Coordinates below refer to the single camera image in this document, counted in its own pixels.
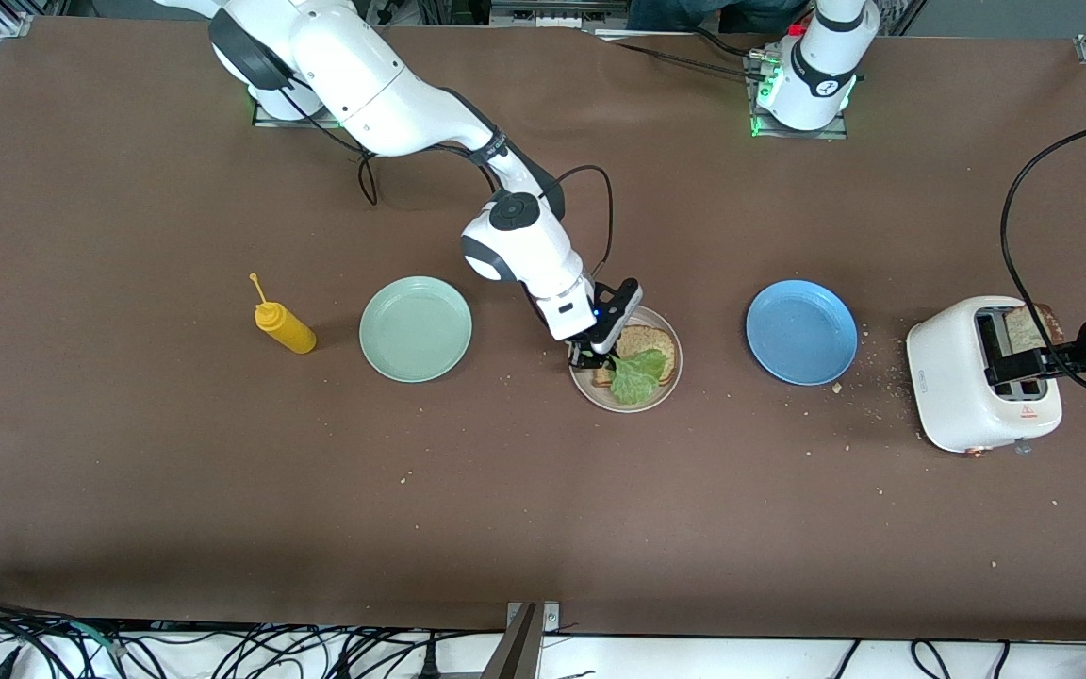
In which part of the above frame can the green lettuce leaf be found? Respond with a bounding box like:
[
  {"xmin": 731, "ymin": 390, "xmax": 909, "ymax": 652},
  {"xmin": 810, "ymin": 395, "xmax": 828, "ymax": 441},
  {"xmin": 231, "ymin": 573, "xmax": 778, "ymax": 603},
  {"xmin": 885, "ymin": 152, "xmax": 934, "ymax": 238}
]
[{"xmin": 609, "ymin": 349, "xmax": 669, "ymax": 406}]

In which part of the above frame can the brown bread slice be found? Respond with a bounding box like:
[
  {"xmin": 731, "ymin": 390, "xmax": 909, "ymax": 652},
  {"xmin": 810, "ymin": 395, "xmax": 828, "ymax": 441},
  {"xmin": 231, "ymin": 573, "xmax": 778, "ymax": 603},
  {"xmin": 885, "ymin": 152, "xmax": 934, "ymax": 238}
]
[
  {"xmin": 593, "ymin": 325, "xmax": 678, "ymax": 389},
  {"xmin": 1003, "ymin": 302, "xmax": 1065, "ymax": 397}
]

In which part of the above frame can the yellow squeeze bottle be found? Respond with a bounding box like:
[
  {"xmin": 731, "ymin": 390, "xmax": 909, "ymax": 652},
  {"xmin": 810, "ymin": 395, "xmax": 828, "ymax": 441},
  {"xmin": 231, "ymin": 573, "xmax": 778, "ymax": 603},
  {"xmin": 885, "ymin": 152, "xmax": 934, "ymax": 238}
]
[{"xmin": 249, "ymin": 273, "xmax": 318, "ymax": 356}]

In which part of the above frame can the beige plate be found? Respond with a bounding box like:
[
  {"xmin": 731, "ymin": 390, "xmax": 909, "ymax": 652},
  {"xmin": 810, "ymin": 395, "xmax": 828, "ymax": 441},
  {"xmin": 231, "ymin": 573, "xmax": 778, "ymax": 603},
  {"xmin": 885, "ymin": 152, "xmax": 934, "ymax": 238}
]
[{"xmin": 568, "ymin": 305, "xmax": 683, "ymax": 414}]

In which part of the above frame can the pale green plate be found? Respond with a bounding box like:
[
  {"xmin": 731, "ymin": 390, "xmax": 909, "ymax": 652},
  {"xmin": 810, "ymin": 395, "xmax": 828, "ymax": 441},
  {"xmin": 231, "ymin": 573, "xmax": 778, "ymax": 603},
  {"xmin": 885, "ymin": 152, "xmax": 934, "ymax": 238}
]
[{"xmin": 359, "ymin": 275, "xmax": 473, "ymax": 384}]

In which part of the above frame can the blue plate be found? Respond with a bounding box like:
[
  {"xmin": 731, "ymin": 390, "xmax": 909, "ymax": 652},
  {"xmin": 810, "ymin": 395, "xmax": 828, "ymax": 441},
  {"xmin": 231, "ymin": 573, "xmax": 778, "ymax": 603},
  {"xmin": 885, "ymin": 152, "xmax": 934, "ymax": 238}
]
[{"xmin": 745, "ymin": 279, "xmax": 859, "ymax": 387}]

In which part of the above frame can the white toaster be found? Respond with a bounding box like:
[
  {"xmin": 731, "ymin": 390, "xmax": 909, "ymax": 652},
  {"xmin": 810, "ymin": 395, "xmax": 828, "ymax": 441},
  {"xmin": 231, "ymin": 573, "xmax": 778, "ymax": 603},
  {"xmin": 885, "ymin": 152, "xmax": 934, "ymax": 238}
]
[{"xmin": 905, "ymin": 295, "xmax": 1064, "ymax": 457}]

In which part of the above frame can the person in blue jeans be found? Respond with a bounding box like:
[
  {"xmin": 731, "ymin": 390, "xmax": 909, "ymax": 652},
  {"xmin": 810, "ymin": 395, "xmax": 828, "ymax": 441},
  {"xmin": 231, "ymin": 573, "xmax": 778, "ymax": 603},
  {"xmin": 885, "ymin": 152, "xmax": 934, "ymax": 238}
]
[{"xmin": 628, "ymin": 0, "xmax": 808, "ymax": 34}]

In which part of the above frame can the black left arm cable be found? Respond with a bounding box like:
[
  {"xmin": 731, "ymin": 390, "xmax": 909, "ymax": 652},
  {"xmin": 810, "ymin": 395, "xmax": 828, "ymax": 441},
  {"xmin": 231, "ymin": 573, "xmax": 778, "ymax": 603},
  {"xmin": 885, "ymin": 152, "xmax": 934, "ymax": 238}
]
[{"xmin": 999, "ymin": 108, "xmax": 1086, "ymax": 397}]

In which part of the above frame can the black base cable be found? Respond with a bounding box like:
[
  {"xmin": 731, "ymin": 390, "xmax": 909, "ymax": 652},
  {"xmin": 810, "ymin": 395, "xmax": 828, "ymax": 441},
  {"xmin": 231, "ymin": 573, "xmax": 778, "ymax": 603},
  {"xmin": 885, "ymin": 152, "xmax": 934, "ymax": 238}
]
[
  {"xmin": 614, "ymin": 42, "xmax": 763, "ymax": 78},
  {"xmin": 689, "ymin": 26, "xmax": 757, "ymax": 59}
]

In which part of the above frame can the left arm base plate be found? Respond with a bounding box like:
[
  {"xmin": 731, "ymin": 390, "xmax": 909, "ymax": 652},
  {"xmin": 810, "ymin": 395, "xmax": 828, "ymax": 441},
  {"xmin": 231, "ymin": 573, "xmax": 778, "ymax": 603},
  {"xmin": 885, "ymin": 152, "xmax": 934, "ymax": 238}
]
[{"xmin": 749, "ymin": 52, "xmax": 850, "ymax": 141}]

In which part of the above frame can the aluminium profile post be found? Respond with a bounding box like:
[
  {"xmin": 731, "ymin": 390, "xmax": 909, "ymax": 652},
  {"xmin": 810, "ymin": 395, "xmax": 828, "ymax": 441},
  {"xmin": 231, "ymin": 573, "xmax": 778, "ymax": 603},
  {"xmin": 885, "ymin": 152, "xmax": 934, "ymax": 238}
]
[{"xmin": 482, "ymin": 602, "xmax": 561, "ymax": 679}]

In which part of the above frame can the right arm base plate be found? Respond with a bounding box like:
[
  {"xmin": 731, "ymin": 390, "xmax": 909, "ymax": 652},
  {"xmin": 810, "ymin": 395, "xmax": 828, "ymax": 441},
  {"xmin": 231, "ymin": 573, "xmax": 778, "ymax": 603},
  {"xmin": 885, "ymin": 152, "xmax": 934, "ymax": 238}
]
[{"xmin": 254, "ymin": 94, "xmax": 355, "ymax": 128}]

